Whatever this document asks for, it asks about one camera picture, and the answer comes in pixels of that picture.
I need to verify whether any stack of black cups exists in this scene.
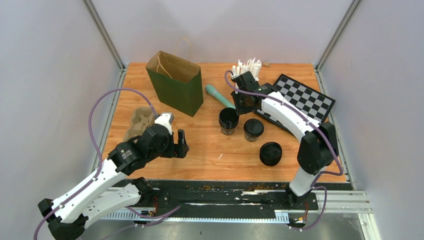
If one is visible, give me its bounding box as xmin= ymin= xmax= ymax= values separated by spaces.
xmin=218 ymin=107 xmax=239 ymax=135

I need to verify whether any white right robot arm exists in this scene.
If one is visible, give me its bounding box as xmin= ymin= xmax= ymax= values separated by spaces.
xmin=224 ymin=70 xmax=339 ymax=209

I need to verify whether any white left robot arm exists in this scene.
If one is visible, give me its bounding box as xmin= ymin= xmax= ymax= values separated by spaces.
xmin=38 ymin=123 xmax=189 ymax=240

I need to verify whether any teal handheld massager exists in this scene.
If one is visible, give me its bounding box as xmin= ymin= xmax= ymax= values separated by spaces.
xmin=204 ymin=84 xmax=235 ymax=109

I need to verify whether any white wrapped straws bundle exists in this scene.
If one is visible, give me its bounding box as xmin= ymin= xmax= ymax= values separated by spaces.
xmin=231 ymin=58 xmax=262 ymax=81

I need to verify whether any grey cardboard cup carrier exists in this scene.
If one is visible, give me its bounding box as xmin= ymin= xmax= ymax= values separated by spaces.
xmin=123 ymin=106 xmax=155 ymax=142

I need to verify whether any green paper bag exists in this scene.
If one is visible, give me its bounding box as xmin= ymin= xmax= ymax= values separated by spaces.
xmin=145 ymin=36 xmax=204 ymax=117

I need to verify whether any black white chessboard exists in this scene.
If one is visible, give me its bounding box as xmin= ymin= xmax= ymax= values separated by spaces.
xmin=273 ymin=74 xmax=336 ymax=124

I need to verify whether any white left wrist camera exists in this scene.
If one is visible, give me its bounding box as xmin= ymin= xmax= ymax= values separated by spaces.
xmin=154 ymin=112 xmax=174 ymax=134

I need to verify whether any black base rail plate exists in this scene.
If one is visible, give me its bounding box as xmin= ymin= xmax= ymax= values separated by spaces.
xmin=132 ymin=179 xmax=319 ymax=220

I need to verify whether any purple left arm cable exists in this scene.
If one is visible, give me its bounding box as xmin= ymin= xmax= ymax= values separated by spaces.
xmin=33 ymin=87 xmax=160 ymax=240

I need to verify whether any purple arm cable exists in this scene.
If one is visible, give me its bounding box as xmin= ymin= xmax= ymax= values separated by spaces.
xmin=224 ymin=69 xmax=344 ymax=190
xmin=33 ymin=87 xmax=160 ymax=240

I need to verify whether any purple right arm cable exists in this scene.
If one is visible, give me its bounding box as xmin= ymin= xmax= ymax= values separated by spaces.
xmin=224 ymin=69 xmax=344 ymax=190

